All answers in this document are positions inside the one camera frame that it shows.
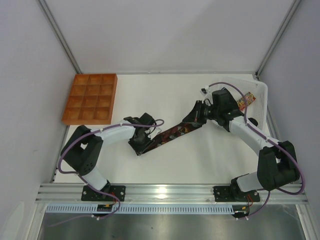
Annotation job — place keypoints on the left aluminium frame post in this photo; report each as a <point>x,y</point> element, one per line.
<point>45,9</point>

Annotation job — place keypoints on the right aluminium frame post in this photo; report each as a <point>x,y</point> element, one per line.
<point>278,36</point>

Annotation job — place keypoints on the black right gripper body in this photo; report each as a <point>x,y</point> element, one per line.
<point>197,113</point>

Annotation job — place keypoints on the white slotted cable duct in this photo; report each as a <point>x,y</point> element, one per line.
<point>207,209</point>

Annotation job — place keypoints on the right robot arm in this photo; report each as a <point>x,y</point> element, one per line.
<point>277,164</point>

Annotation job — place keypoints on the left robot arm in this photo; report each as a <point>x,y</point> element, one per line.
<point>81,153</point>

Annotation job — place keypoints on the orange wooden compartment tray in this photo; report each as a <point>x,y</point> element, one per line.
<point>91,99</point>

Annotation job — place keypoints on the aluminium mounting rail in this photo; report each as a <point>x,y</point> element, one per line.
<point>134,193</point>

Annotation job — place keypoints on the white plastic mesh basket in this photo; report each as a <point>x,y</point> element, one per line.
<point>258,108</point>

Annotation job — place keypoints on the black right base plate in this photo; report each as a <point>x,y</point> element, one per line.
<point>230,193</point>

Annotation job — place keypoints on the dark red patterned tie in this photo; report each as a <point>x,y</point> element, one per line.
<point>172,134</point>

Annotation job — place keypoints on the aluminium frame post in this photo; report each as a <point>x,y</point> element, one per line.
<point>45,9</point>
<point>278,36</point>

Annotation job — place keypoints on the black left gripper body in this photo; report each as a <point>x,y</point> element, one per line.
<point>139,144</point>

